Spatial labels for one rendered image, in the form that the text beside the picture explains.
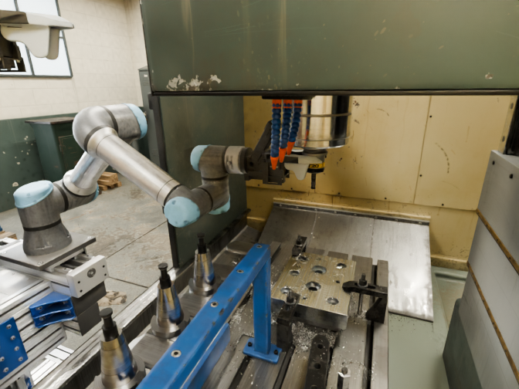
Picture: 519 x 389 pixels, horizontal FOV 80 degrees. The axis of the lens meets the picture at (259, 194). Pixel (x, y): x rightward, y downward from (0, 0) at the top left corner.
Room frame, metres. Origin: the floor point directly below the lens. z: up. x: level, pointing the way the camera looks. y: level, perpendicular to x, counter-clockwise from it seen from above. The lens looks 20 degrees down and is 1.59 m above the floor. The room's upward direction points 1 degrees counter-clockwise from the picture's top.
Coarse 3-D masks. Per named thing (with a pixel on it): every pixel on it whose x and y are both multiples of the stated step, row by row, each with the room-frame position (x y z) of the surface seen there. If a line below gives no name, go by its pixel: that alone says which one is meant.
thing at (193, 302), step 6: (186, 294) 0.48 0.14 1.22; (192, 294) 0.48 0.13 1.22; (180, 300) 0.47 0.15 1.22; (186, 300) 0.47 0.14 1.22; (192, 300) 0.47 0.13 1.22; (198, 300) 0.47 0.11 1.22; (204, 300) 0.47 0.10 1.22; (186, 306) 0.45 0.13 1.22; (192, 306) 0.45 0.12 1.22; (198, 306) 0.45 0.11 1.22; (192, 312) 0.44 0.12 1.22
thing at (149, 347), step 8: (144, 336) 0.38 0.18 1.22; (152, 336) 0.38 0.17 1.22; (128, 344) 0.37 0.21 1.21; (136, 344) 0.37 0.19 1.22; (144, 344) 0.37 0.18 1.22; (152, 344) 0.37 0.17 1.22; (160, 344) 0.37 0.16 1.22; (168, 344) 0.37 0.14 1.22; (136, 352) 0.35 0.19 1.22; (144, 352) 0.35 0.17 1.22; (152, 352) 0.35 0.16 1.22; (160, 352) 0.35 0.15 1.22; (144, 360) 0.34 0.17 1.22; (152, 360) 0.34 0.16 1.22
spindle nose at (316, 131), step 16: (320, 96) 0.66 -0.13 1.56; (336, 96) 0.67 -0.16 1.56; (352, 96) 0.70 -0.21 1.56; (304, 112) 0.67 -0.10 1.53; (320, 112) 0.66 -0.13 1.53; (336, 112) 0.67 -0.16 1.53; (304, 128) 0.67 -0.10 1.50; (320, 128) 0.66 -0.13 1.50; (336, 128) 0.67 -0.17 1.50; (304, 144) 0.67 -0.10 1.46; (320, 144) 0.66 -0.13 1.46; (336, 144) 0.67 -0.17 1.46
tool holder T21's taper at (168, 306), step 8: (160, 288) 0.40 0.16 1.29; (168, 288) 0.40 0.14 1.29; (160, 296) 0.40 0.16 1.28; (168, 296) 0.40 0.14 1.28; (176, 296) 0.41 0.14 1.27; (160, 304) 0.40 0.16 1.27; (168, 304) 0.40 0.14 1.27; (176, 304) 0.40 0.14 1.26; (160, 312) 0.40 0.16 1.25; (168, 312) 0.39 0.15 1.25; (176, 312) 0.40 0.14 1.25; (160, 320) 0.39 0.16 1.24; (168, 320) 0.39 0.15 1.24; (176, 320) 0.40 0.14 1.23
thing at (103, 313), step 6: (102, 312) 0.31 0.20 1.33; (108, 312) 0.31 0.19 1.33; (108, 318) 0.31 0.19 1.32; (108, 324) 0.30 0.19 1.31; (114, 324) 0.31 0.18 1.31; (102, 330) 0.30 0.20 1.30; (108, 330) 0.30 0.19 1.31; (114, 330) 0.31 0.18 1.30; (108, 336) 0.30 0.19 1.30; (114, 336) 0.30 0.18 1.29
